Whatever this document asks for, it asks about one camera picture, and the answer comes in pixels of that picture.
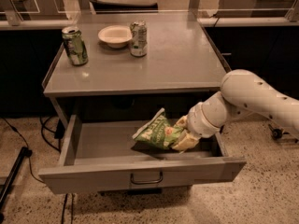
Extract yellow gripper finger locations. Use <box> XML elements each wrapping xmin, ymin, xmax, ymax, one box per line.
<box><xmin>171</xmin><ymin>131</ymin><xmax>199</xmax><ymax>152</ymax></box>
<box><xmin>176</xmin><ymin>116</ymin><xmax>187</xmax><ymax>129</ymax></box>

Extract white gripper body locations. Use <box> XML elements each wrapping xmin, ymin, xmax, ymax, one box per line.
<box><xmin>187</xmin><ymin>102</ymin><xmax>223</xmax><ymax>138</ymax></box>

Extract green jalapeno chip bag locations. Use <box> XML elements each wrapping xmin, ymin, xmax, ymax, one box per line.
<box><xmin>132</xmin><ymin>108</ymin><xmax>184</xmax><ymax>149</ymax></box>

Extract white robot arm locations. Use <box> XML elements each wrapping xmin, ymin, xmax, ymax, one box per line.
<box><xmin>172</xmin><ymin>69</ymin><xmax>299</xmax><ymax>152</ymax></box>

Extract open grey top drawer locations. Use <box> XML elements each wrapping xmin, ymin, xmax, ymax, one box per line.
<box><xmin>39</xmin><ymin>115</ymin><xmax>246</xmax><ymax>194</ymax></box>

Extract grey cabinet table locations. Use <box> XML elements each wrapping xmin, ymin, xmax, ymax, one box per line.
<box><xmin>41</xmin><ymin>11</ymin><xmax>233</xmax><ymax>133</ymax></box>

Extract black wheeled cart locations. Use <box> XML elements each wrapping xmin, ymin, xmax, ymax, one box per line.
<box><xmin>268</xmin><ymin>124</ymin><xmax>298</xmax><ymax>144</ymax></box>

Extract white green soda can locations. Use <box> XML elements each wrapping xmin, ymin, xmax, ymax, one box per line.
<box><xmin>130</xmin><ymin>21</ymin><xmax>148</xmax><ymax>57</ymax></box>

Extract white bowl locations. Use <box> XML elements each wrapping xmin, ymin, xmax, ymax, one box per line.
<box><xmin>98</xmin><ymin>25</ymin><xmax>132</xmax><ymax>49</ymax></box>

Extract green soda can left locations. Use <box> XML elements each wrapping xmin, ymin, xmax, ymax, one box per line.
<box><xmin>62</xmin><ymin>26</ymin><xmax>88</xmax><ymax>66</ymax></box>

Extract black floor stand bar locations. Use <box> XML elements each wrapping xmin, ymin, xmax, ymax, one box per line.
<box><xmin>0</xmin><ymin>147</ymin><xmax>32</xmax><ymax>209</ymax></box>

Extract metal drawer handle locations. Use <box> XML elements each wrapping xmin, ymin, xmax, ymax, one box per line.
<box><xmin>130</xmin><ymin>172</ymin><xmax>164</xmax><ymax>185</ymax></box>

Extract black floor cables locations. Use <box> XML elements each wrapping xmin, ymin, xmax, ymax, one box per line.
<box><xmin>0</xmin><ymin>115</ymin><xmax>76</xmax><ymax>224</ymax></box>

